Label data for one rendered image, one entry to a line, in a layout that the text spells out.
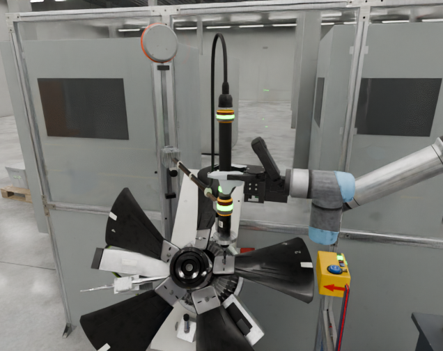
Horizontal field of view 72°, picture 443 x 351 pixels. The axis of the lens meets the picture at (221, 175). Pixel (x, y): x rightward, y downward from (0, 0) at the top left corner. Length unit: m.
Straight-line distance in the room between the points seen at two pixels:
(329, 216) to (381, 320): 1.27
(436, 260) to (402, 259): 0.15
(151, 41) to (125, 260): 0.89
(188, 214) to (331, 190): 0.65
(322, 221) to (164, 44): 1.00
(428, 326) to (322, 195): 0.62
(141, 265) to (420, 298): 1.43
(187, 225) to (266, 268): 0.43
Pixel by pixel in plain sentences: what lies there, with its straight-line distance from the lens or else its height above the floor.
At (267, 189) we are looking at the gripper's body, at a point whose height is 1.46.
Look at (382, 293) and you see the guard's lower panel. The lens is 1.91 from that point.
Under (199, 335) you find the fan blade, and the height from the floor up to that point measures 1.08.
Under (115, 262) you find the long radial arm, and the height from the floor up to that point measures 1.11.
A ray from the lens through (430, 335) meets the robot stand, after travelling 1.22.
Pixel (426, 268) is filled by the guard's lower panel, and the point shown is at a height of 0.84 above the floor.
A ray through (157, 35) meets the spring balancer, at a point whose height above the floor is 1.91.
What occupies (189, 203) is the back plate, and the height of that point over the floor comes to 1.25.
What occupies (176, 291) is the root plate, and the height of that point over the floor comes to 1.12.
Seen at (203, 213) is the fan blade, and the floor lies 1.31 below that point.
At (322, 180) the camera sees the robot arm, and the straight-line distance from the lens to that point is 0.78.
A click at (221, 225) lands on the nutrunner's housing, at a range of 0.86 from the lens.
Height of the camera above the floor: 1.75
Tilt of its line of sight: 18 degrees down
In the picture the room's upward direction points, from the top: straight up
